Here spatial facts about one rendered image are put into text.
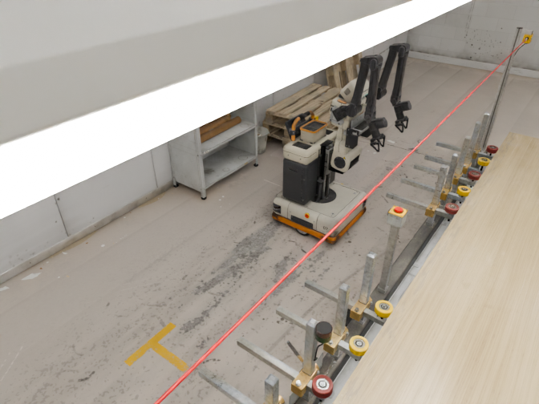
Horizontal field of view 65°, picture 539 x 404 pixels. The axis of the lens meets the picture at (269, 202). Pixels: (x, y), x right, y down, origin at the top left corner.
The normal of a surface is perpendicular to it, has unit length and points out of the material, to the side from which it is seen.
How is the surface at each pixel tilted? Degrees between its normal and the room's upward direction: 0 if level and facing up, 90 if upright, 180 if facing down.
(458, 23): 90
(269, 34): 90
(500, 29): 90
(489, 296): 0
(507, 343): 0
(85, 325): 0
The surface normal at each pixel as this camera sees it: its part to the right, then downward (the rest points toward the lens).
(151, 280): 0.00, -0.83
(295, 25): 0.80, 0.33
